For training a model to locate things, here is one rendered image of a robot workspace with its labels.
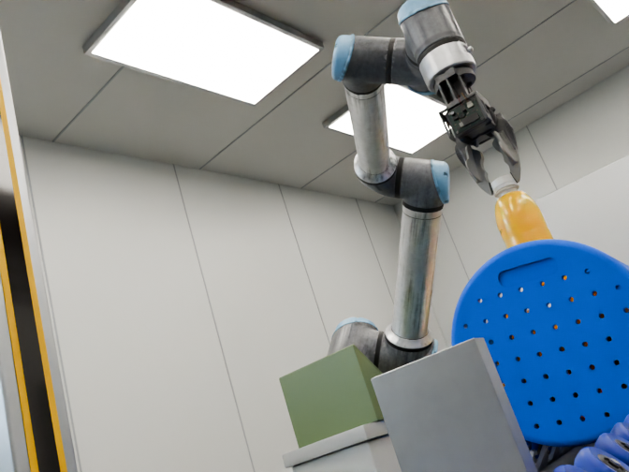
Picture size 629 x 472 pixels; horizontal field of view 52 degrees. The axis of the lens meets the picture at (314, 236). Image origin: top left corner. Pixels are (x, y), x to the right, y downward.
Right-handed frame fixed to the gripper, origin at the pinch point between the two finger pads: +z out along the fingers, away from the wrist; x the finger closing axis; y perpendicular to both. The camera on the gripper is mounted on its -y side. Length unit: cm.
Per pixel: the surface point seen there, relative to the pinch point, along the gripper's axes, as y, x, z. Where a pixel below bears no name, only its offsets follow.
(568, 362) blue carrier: 12.2, 0.3, 30.7
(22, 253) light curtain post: 69, -31, 5
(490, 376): 56, 4, 31
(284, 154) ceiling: -310, -209, -200
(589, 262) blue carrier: 12.1, 8.3, 19.3
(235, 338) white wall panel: -247, -257, -63
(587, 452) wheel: 56, 9, 38
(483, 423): 56, 2, 34
